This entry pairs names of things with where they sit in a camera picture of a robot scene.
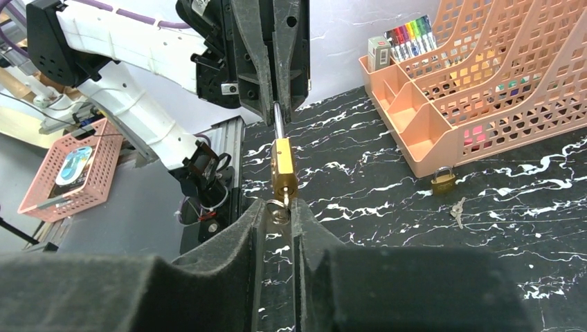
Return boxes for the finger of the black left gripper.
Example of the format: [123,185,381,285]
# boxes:
[228,1,274,125]
[273,0,311,123]

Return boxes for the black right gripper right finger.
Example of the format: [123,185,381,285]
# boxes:
[291,199,532,331]

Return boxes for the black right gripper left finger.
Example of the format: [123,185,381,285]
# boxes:
[1,200,266,331]

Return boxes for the padlock with silver shackle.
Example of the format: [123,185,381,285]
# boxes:
[268,102,298,225]

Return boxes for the small brass padlock with key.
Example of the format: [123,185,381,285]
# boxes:
[431,166,457,196]

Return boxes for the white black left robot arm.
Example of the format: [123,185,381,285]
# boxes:
[26,1,311,219]

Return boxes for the small white red box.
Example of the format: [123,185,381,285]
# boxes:
[368,36,392,73]

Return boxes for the colourful marker pen set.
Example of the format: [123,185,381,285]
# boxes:
[383,15,438,62]

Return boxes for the pink basket with package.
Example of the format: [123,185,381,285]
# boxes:
[18,118,124,223]

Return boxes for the pink plastic file organizer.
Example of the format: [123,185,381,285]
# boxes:
[359,1,586,178]

